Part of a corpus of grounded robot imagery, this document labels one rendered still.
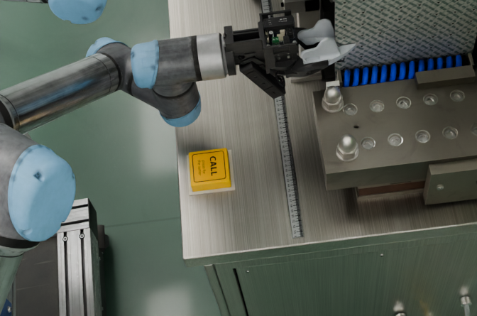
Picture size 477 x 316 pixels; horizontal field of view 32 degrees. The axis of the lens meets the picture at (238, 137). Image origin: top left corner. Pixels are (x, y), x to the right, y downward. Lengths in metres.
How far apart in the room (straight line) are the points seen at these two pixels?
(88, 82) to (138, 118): 1.28
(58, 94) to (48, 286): 0.98
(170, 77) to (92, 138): 1.34
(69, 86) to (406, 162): 0.55
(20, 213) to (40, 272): 1.17
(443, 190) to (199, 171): 0.42
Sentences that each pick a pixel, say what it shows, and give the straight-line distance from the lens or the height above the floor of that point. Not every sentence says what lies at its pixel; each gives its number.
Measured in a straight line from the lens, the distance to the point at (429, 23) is 1.40.
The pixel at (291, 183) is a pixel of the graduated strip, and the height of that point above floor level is 0.90.
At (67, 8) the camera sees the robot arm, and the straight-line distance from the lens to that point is 1.16.
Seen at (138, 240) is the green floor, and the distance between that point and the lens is 2.49.
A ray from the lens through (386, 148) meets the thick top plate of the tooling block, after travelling 1.38.
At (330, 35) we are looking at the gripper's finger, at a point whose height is 1.11.
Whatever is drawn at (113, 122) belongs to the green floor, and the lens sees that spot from 2.70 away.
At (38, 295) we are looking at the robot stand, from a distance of 2.27.
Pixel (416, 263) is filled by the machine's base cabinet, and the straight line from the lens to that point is 1.60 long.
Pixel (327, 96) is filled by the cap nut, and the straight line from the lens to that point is 1.39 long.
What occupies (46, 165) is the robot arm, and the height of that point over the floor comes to 1.28.
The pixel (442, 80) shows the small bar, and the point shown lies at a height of 1.05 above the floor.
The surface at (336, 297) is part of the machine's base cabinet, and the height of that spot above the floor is 0.61.
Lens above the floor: 2.22
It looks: 59 degrees down
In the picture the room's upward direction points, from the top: 11 degrees counter-clockwise
